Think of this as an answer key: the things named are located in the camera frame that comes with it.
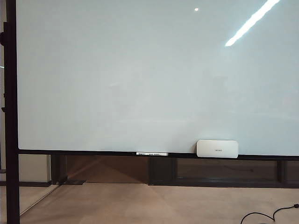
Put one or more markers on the white barcode label strip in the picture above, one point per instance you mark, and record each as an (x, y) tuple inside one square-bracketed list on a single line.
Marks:
[(151, 154)]

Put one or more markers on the white rectangular board eraser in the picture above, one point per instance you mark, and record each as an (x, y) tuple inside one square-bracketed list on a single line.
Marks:
[(217, 149)]

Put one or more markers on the black whiteboard stand frame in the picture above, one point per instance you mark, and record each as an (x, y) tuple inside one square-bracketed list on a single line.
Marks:
[(11, 116)]

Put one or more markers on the white glass whiteboard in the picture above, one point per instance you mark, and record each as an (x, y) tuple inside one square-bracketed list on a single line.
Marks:
[(116, 70)]

